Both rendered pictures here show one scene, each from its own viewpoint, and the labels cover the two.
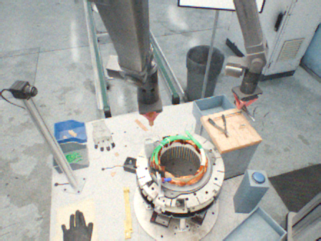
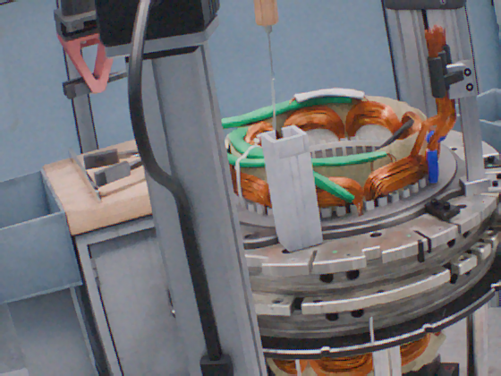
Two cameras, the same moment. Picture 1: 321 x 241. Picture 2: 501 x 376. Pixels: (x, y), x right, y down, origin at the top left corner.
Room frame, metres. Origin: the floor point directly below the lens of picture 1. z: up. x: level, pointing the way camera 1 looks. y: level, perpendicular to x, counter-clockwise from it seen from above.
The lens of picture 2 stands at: (0.50, 0.86, 1.45)
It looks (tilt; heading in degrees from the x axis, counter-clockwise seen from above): 20 degrees down; 272
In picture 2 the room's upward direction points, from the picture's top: 10 degrees counter-clockwise
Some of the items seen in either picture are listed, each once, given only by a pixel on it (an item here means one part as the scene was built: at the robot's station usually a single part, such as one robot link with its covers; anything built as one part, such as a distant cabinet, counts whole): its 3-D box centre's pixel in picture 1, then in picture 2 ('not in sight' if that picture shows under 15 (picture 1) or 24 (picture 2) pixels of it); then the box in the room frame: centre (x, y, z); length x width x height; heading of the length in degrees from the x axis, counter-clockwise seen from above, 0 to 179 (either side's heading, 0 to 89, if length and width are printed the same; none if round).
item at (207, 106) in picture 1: (209, 124); (40, 312); (0.81, -0.26, 0.92); 0.17 x 0.11 x 0.28; 108
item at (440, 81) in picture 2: (157, 171); (442, 70); (0.37, 0.01, 1.21); 0.04 x 0.04 x 0.03; 16
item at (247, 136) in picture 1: (229, 129); (138, 175); (0.67, -0.30, 1.05); 0.20 x 0.19 x 0.02; 18
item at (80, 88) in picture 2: not in sight; (82, 87); (0.71, -0.32, 1.16); 0.04 x 0.01 x 0.02; 20
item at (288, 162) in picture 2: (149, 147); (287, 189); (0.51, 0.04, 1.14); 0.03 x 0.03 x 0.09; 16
